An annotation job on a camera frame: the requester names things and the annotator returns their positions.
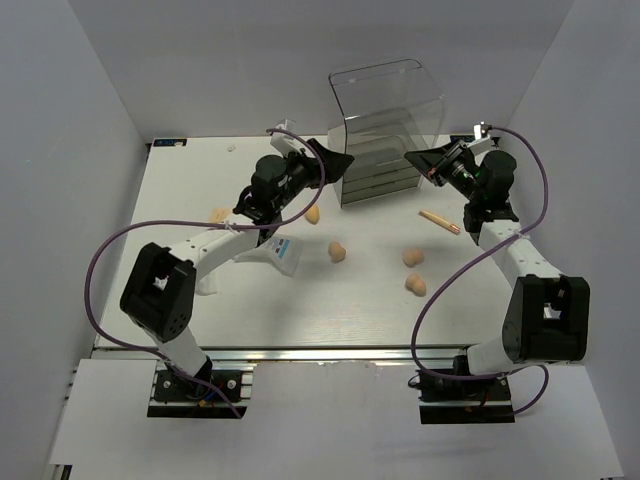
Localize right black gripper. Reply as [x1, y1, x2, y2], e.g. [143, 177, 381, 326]
[405, 138, 483, 203]

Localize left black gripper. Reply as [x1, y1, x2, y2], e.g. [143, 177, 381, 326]
[274, 140, 354, 212]

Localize clear acrylic organizer box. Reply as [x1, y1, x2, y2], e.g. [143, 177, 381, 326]
[327, 58, 445, 207]

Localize white blue sachet packet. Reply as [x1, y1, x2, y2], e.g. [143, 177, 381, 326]
[234, 234, 304, 277]

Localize beige makeup tube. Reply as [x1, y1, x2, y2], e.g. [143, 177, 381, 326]
[209, 207, 232, 223]

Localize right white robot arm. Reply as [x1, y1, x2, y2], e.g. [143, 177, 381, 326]
[405, 141, 590, 399]

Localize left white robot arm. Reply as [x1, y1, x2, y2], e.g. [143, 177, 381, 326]
[120, 129, 354, 399]

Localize beige makeup sponge far left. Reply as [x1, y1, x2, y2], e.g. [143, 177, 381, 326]
[304, 205, 320, 225]

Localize beige makeup sponge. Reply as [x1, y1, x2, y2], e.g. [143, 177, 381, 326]
[304, 205, 320, 225]
[328, 241, 347, 263]
[405, 273, 427, 297]
[402, 248, 424, 268]

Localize beige makeup sponge centre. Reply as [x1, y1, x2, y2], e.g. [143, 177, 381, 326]
[328, 241, 347, 263]

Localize beige makeup sponge right upper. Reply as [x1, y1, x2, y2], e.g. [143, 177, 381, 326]
[402, 248, 424, 268]

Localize beige makeup sponge right lower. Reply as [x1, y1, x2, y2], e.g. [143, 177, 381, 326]
[405, 273, 427, 297]

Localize right blue table label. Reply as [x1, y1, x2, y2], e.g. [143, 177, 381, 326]
[449, 134, 475, 145]

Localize blue table label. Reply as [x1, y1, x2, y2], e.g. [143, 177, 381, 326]
[449, 134, 475, 145]
[151, 138, 187, 148]

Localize beige rose-gold lipstick pen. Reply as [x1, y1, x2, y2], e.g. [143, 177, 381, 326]
[418, 210, 461, 235]

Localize left blue table label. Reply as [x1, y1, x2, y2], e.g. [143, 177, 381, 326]
[151, 138, 187, 148]

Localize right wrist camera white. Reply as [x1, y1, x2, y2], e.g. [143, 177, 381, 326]
[468, 121, 499, 156]

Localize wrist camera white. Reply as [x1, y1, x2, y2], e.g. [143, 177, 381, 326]
[270, 119, 299, 157]
[468, 121, 499, 156]

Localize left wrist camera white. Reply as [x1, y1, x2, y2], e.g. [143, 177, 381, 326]
[270, 119, 299, 157]

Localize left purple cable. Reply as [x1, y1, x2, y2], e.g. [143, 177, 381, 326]
[85, 127, 329, 419]

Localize purple cable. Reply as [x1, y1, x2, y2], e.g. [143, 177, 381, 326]
[409, 125, 550, 416]
[85, 127, 329, 419]

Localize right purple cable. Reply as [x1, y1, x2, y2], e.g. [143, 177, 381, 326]
[409, 125, 550, 416]

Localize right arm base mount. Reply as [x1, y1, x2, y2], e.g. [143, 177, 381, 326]
[407, 371, 515, 425]

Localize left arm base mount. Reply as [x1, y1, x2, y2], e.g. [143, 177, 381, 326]
[147, 362, 253, 419]

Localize aluminium rail front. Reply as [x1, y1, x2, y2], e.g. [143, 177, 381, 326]
[90, 346, 461, 362]

